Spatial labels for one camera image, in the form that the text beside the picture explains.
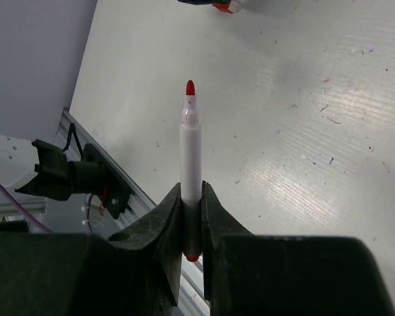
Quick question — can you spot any aluminium front rail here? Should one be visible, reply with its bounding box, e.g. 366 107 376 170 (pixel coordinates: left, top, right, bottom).
0 113 209 315

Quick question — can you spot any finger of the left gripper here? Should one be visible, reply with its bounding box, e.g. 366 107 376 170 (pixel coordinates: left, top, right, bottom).
178 0 224 5

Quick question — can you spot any red cap with black clip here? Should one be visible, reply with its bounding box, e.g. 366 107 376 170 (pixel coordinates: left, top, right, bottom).
212 0 244 14

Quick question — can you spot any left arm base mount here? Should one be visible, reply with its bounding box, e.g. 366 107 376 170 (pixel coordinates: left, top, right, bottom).
68 143 132 220

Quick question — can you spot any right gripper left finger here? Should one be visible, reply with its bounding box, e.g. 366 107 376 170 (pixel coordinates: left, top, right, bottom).
0 185 182 315

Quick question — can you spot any white marker red tip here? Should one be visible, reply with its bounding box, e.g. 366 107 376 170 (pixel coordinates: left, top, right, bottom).
179 80 202 262

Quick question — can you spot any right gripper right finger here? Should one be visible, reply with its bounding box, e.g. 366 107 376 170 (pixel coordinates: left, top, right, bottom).
201 183 395 315

